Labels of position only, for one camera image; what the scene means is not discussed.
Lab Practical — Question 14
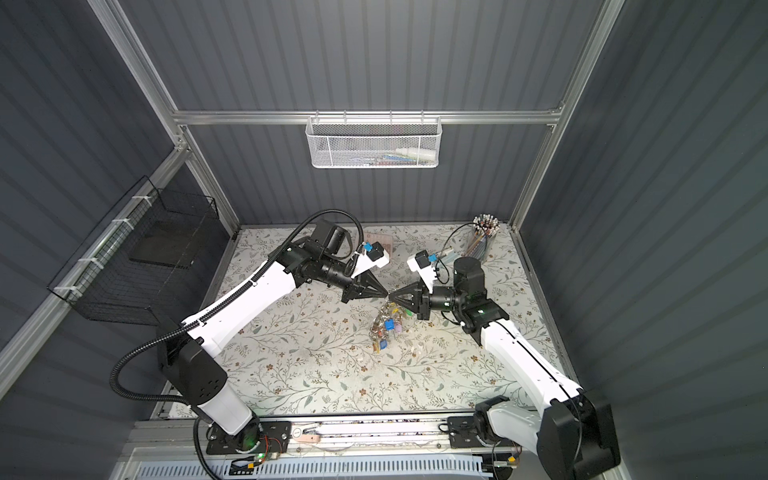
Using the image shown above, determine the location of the white blue stapler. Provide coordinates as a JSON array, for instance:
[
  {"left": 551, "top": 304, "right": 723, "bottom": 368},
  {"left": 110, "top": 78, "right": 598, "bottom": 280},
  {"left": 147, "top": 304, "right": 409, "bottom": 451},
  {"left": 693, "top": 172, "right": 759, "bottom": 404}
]
[{"left": 437, "top": 248, "right": 458, "bottom": 265}]

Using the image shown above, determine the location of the black corrugated cable conduit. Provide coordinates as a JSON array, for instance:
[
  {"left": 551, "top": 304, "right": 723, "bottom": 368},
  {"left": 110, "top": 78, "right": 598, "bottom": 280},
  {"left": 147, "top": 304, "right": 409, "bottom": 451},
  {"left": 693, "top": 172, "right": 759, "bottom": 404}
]
[{"left": 109, "top": 208, "right": 365, "bottom": 480}]

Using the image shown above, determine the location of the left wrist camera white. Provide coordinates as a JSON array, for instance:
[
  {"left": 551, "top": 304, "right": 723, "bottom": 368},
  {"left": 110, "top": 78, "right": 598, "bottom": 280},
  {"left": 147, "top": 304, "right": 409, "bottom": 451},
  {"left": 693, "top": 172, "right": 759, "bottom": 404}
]
[{"left": 351, "top": 242, "right": 390, "bottom": 278}]

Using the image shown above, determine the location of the white bottle in basket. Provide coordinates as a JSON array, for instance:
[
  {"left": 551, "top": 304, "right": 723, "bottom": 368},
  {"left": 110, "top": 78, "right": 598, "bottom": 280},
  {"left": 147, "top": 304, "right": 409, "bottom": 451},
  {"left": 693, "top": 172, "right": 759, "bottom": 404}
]
[{"left": 395, "top": 147, "right": 438, "bottom": 164}]

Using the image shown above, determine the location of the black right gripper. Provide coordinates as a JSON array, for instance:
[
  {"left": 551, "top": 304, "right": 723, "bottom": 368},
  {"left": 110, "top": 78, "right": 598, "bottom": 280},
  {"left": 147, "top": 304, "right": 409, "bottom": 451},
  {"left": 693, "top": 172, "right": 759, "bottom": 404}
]
[{"left": 390, "top": 280, "right": 466, "bottom": 322}]

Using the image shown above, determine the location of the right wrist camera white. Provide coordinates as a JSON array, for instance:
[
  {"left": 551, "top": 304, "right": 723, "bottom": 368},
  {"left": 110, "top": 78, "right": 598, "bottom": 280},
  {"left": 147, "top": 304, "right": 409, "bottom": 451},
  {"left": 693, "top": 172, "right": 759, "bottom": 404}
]
[{"left": 406, "top": 250, "right": 437, "bottom": 294}]

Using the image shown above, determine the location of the cup of pencils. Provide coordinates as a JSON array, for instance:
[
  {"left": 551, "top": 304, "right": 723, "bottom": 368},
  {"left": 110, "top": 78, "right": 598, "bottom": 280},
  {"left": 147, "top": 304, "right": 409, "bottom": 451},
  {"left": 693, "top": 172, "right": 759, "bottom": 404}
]
[{"left": 464, "top": 214, "right": 500, "bottom": 261}]

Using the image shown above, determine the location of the metal keyring with coloured keys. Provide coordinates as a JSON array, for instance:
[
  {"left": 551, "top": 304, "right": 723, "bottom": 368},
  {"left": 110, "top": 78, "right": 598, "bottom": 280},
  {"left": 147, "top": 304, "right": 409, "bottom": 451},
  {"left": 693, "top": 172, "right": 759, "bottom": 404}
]
[{"left": 369, "top": 302, "right": 405, "bottom": 353}]

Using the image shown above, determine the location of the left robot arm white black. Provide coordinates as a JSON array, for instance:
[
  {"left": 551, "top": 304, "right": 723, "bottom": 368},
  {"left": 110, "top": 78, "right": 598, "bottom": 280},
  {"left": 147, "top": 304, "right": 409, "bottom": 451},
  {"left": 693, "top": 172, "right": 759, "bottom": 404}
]
[{"left": 159, "top": 216, "right": 389, "bottom": 453}]

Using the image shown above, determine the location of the black wire basket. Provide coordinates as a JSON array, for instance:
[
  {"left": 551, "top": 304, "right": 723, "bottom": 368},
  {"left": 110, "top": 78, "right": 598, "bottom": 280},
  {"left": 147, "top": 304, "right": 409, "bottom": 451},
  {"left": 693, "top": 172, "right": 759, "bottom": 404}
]
[{"left": 48, "top": 176, "right": 220, "bottom": 329}]

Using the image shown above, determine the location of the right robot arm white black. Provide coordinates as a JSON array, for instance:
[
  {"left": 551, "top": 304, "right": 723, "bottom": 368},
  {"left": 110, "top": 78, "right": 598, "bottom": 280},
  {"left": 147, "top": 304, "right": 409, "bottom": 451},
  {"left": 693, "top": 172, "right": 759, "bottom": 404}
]
[{"left": 389, "top": 251, "right": 621, "bottom": 479}]

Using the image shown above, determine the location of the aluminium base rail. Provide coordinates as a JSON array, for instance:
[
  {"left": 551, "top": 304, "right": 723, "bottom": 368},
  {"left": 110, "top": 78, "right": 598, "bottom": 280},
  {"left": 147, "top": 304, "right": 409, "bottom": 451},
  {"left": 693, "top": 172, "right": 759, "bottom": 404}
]
[{"left": 119, "top": 406, "right": 543, "bottom": 462}]

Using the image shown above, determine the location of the white wire mesh basket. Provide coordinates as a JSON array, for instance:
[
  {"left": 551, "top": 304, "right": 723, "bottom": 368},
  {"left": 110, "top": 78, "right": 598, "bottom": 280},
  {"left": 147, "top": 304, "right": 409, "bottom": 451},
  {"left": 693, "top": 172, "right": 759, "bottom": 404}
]
[{"left": 305, "top": 116, "right": 443, "bottom": 169}]

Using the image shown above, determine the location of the floral table mat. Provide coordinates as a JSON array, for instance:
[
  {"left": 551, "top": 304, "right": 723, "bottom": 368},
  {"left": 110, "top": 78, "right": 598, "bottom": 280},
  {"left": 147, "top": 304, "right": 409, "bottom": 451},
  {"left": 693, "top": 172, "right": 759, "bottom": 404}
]
[{"left": 216, "top": 224, "right": 564, "bottom": 416}]

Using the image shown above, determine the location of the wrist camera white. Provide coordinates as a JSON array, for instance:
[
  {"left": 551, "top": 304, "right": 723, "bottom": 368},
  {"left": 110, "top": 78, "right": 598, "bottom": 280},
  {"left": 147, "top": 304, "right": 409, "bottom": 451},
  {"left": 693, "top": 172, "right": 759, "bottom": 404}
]
[
  {"left": 406, "top": 250, "right": 437, "bottom": 294},
  {"left": 351, "top": 242, "right": 390, "bottom": 278}
]

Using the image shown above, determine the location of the pink calculator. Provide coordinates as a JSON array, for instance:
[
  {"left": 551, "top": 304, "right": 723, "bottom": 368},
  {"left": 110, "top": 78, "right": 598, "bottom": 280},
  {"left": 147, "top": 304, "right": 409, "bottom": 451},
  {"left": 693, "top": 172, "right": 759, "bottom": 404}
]
[{"left": 365, "top": 232, "right": 394, "bottom": 255}]

